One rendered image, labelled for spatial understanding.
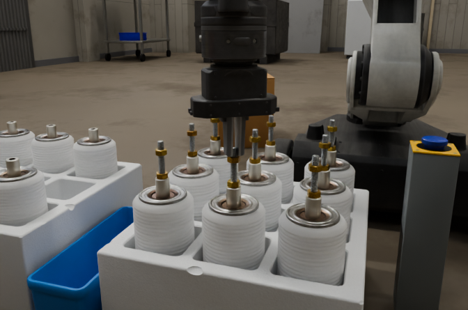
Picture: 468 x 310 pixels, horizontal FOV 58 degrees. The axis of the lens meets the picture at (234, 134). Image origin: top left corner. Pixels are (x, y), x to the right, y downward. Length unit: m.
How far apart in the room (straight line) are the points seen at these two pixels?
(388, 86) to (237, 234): 0.52
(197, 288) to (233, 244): 0.08
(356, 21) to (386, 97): 5.88
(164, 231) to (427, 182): 0.43
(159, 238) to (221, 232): 0.11
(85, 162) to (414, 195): 0.68
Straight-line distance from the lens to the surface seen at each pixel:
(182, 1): 8.20
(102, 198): 0.95
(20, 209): 0.83
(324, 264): 0.60
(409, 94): 0.99
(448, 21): 8.92
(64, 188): 1.03
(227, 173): 0.86
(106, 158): 1.00
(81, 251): 0.88
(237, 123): 0.60
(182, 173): 0.77
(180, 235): 0.67
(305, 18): 8.25
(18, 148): 1.14
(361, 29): 6.85
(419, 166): 0.75
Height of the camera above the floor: 0.51
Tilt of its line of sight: 15 degrees down
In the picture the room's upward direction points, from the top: straight up
